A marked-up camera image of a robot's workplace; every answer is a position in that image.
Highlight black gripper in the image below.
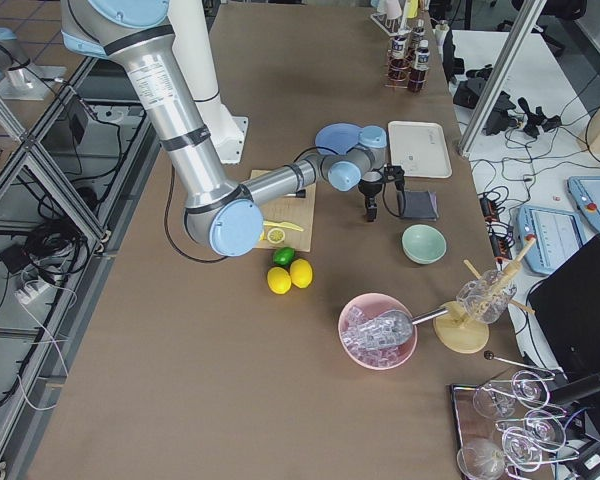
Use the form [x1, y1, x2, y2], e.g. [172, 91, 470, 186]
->
[358, 165, 405, 222]

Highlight blue plate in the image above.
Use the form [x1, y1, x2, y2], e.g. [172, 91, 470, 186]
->
[315, 123, 361, 155]

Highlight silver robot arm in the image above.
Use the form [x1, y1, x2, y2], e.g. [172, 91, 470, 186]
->
[61, 1, 387, 257]

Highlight grey folded cloth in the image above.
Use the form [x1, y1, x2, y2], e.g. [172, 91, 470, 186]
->
[397, 190, 439, 221]

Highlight mint green bowl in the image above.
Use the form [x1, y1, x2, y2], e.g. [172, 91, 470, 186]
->
[401, 224, 447, 265]

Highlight steel muddler black tip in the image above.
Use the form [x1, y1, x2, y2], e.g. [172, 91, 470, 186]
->
[285, 189, 307, 199]

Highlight wooden cutting board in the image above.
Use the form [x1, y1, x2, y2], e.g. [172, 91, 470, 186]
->
[256, 184, 317, 252]

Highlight cream rabbit tray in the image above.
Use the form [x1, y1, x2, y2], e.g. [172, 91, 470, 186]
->
[388, 121, 452, 179]

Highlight yellow lemon far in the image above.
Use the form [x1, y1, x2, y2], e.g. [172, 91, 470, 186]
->
[289, 259, 313, 289]

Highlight yellow lemon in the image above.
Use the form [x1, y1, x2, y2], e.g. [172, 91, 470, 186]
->
[289, 259, 313, 289]
[266, 266, 292, 295]

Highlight yellow plastic knife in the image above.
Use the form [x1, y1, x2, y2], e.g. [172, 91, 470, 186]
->
[263, 220, 304, 232]

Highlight green lime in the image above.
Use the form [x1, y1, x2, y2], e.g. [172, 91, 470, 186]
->
[273, 246, 296, 267]

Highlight yellow lemon near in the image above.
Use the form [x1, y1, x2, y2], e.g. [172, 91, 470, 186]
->
[266, 266, 292, 295]

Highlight metal ice scoop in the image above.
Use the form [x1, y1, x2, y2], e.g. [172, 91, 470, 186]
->
[359, 307, 448, 350]

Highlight pink bowl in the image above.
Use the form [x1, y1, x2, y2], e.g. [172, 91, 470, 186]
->
[338, 293, 418, 370]

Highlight dark drink bottle front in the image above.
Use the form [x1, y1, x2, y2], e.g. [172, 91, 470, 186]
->
[407, 40, 430, 93]

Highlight dark drink bottle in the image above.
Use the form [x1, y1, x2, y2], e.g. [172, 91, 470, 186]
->
[387, 29, 411, 88]
[407, 40, 430, 93]

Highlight dark drink bottle back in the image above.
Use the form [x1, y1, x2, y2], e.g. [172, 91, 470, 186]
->
[387, 29, 411, 88]

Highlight clear glass mug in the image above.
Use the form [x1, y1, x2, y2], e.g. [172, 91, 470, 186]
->
[456, 270, 517, 324]

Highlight clear plastic ice cubes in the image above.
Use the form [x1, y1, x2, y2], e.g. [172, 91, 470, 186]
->
[341, 306, 415, 368]

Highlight wooden cup tree stand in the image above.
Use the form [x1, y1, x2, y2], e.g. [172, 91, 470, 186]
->
[434, 236, 536, 354]

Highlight blue teach pendant near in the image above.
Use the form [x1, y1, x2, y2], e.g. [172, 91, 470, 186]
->
[517, 205, 586, 275]

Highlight blue teach pendant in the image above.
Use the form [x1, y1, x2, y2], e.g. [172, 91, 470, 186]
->
[567, 176, 600, 233]
[517, 205, 586, 275]

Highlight blue teach pendant far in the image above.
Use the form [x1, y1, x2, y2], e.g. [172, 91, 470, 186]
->
[567, 176, 600, 233]

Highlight black laptop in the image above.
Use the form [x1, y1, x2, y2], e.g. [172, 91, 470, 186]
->
[525, 232, 600, 396]

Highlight wine glass rack tray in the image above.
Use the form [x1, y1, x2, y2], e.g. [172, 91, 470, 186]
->
[449, 367, 587, 479]

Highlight copper wire bottle rack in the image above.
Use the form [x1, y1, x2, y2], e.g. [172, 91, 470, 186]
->
[385, 29, 429, 92]

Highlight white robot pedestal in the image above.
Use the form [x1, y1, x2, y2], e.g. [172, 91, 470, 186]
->
[168, 0, 248, 165]

